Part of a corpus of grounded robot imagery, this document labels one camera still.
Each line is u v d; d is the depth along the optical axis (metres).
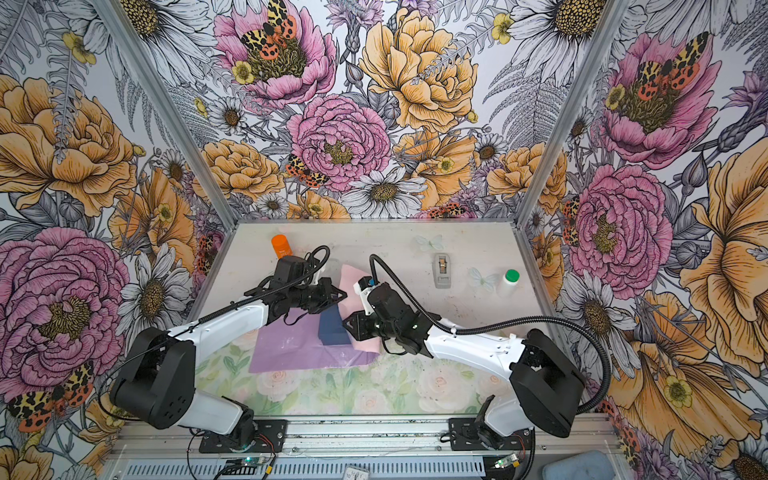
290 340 0.90
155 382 0.43
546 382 0.43
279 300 0.65
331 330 0.85
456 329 0.53
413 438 0.76
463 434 0.74
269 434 0.74
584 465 0.68
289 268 0.70
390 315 0.62
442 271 1.02
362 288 0.73
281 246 1.03
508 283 0.94
